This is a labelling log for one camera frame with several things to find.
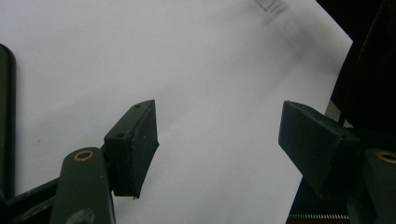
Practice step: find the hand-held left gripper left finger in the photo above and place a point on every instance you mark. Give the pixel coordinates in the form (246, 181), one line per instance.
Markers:
(134, 149)

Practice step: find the dark rounded bar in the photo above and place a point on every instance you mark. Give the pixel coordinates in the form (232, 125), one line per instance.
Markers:
(7, 124)

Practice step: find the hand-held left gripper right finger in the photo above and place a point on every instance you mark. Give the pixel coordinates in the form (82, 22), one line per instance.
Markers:
(314, 146)

